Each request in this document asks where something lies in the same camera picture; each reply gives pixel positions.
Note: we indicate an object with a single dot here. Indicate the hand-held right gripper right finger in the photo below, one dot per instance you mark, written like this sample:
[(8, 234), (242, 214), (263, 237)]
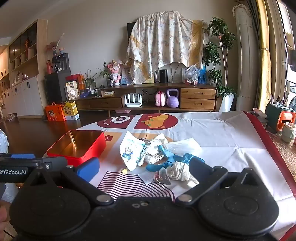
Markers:
[(196, 168)]

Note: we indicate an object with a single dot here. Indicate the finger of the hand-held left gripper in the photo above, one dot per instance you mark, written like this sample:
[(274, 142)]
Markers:
[(23, 156), (53, 162)]

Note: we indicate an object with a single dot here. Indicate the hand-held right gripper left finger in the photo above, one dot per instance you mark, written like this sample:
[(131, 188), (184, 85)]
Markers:
[(89, 168)]

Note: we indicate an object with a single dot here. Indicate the white cloth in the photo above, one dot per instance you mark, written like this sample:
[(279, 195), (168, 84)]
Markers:
[(180, 172)]

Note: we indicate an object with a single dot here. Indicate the red tin box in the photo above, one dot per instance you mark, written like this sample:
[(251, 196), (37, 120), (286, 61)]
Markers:
[(92, 148)]

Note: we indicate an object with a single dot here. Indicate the cartoon print face mask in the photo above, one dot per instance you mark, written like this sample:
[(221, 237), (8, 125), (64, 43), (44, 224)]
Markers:
[(128, 153)]

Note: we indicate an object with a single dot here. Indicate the small clear packet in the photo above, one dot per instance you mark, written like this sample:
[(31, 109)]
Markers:
[(148, 177)]

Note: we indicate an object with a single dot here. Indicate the person's left hand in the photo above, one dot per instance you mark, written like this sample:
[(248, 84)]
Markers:
[(2, 215)]

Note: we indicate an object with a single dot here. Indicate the pale plastic bag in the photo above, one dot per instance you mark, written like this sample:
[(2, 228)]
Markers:
[(2, 143)]

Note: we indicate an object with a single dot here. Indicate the printed tablecloth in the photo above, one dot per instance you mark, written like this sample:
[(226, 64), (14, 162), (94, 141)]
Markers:
[(219, 143)]

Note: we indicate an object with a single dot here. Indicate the orange gift box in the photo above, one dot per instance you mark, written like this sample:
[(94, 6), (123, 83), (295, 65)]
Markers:
[(55, 113)]

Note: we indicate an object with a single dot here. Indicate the yellow carton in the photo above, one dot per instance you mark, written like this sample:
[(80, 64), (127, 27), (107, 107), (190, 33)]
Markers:
[(70, 111)]

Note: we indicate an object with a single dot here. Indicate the pink tray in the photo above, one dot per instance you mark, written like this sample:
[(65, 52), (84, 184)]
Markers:
[(122, 111)]

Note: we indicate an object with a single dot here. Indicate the white planter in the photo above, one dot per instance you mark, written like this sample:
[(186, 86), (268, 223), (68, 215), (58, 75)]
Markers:
[(226, 104)]

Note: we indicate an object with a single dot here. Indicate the purple kettlebell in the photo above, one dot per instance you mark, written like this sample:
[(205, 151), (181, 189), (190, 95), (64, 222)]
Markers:
[(172, 100)]

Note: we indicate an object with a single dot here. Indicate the wooden television cabinet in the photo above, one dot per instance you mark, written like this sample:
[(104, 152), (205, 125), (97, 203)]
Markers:
[(197, 93)]

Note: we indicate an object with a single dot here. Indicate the black cabinet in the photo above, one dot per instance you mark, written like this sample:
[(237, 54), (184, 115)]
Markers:
[(55, 88)]

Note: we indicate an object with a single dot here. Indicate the small white box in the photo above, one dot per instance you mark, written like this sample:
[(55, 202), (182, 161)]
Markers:
[(107, 93)]

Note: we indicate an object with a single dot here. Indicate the white router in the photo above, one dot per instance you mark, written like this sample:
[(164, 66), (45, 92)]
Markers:
[(133, 104)]

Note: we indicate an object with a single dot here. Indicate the pink toy case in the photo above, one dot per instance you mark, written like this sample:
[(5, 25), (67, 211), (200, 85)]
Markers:
[(160, 99)]

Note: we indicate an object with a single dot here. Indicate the small potted plant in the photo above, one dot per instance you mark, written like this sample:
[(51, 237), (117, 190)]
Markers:
[(89, 82)]

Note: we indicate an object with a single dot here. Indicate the red flat box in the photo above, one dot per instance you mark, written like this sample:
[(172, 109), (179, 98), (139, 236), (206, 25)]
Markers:
[(72, 77)]

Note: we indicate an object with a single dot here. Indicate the potted plant in patterned pot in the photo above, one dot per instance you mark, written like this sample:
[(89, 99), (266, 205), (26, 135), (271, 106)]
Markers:
[(110, 82)]

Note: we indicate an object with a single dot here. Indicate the red thermos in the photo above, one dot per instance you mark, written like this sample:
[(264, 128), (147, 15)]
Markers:
[(49, 68)]

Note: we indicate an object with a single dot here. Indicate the blue packet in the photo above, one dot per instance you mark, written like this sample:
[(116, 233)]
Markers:
[(202, 76)]

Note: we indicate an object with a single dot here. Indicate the green knife holder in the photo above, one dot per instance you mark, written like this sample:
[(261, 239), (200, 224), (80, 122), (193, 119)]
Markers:
[(272, 115)]

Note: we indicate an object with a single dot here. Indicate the clear plastic bag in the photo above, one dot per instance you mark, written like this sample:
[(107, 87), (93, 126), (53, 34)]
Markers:
[(192, 73)]

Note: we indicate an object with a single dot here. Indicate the black speaker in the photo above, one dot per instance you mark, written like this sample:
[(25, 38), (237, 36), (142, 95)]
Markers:
[(163, 76)]

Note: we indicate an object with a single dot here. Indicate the green mug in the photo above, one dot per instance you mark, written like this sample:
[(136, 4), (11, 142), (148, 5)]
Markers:
[(288, 133)]

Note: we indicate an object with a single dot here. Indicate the pink plush doll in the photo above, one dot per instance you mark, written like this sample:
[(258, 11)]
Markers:
[(115, 71)]

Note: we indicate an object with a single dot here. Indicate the blue picture box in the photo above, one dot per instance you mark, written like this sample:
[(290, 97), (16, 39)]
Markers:
[(126, 75)]

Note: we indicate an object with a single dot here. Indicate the black coffee machine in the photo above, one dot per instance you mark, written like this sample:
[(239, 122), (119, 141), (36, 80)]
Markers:
[(60, 62)]

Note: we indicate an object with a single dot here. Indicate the clear glass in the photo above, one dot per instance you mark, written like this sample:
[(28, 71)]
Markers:
[(156, 76)]

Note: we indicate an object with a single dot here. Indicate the orange container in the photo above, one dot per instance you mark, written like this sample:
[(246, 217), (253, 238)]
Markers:
[(285, 120)]

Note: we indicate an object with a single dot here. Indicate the flower vase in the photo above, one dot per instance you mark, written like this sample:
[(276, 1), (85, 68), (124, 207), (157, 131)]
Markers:
[(54, 46)]

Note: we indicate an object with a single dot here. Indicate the yellow curtain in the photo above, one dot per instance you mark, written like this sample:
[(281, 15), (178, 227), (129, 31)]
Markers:
[(264, 69)]

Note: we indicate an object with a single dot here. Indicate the white standing air conditioner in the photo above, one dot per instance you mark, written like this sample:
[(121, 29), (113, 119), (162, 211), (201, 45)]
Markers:
[(247, 58)]

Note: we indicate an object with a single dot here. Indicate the black television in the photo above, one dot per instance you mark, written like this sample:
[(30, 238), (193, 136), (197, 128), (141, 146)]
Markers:
[(130, 32)]

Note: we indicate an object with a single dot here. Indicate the potted tree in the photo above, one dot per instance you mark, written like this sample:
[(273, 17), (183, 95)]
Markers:
[(219, 25)]

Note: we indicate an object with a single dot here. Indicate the wall storage cabinet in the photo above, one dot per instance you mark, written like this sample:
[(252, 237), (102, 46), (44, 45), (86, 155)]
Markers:
[(25, 97)]

